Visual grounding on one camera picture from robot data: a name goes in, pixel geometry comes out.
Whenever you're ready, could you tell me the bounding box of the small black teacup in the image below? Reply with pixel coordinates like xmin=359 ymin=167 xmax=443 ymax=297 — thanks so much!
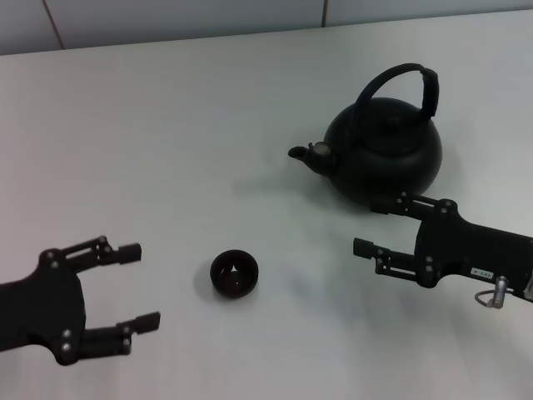
xmin=209 ymin=248 xmax=260 ymax=300

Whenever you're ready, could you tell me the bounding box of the right gripper connector cable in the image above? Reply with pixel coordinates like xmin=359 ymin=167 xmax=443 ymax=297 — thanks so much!
xmin=474 ymin=275 xmax=510 ymax=310

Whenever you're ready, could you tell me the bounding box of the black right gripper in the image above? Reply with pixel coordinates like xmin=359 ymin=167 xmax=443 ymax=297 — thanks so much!
xmin=352 ymin=192 xmax=533 ymax=303

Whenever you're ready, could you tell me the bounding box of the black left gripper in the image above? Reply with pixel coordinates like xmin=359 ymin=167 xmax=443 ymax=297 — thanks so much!
xmin=0 ymin=236 xmax=162 ymax=367

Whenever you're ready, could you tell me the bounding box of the black round teapot with handle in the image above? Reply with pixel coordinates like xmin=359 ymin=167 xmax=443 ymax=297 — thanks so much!
xmin=286 ymin=62 xmax=443 ymax=209

